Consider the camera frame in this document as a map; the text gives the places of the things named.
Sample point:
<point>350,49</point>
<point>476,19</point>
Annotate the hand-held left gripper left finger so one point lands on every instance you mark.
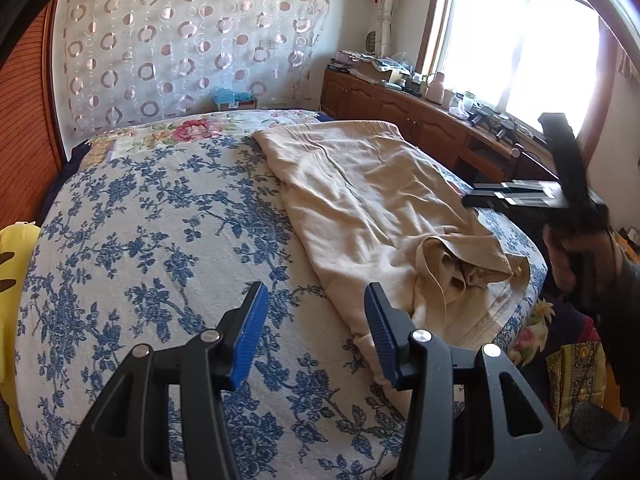
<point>252,330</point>

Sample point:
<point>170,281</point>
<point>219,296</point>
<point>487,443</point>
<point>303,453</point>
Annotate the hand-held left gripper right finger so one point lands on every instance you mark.
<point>382,340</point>

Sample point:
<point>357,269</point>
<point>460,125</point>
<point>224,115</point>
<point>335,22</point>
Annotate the yellow patterned cloth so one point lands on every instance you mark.
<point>575,375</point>

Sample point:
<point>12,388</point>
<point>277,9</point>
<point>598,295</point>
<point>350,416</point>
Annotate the window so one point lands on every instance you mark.
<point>520,35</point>

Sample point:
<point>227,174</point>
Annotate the beige t-shirt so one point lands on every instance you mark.
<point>360,195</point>

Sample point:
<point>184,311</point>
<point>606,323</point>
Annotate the person's right forearm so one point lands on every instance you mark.
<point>625,320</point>

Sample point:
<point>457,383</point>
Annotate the box with blue bag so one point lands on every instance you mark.
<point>232,100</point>

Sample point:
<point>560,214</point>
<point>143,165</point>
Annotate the row of bottles and jars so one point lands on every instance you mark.
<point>450,97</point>

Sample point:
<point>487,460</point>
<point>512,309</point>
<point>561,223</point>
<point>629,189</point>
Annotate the wooden headboard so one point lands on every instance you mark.
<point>25,125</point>

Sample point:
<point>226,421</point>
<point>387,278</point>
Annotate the pile of papers and books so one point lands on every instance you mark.
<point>360,65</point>

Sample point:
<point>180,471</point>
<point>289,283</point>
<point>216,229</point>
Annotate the blue floral blanket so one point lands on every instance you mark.
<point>165,240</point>

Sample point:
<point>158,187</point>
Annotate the lace window curtain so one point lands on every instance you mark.
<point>391,5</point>

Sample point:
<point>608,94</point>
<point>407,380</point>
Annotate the yellow plush toy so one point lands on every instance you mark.
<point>15,270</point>

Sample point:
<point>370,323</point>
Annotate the wooden cabinet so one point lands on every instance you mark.
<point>400,105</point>

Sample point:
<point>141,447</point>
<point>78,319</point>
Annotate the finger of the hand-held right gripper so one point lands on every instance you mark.
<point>515,188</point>
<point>510,201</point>

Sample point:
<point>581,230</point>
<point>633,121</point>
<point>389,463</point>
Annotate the dark round stool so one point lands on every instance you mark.
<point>597,425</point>

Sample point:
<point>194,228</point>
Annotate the pink floral quilt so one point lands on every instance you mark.
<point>190,130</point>

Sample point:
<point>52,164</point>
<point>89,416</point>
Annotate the white wall device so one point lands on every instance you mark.
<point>371,43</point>

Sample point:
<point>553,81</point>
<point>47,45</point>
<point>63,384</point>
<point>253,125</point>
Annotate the person's right hand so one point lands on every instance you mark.
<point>555,260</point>

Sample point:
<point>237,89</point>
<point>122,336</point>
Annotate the sheer curtain with circles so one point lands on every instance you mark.
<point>190,45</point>

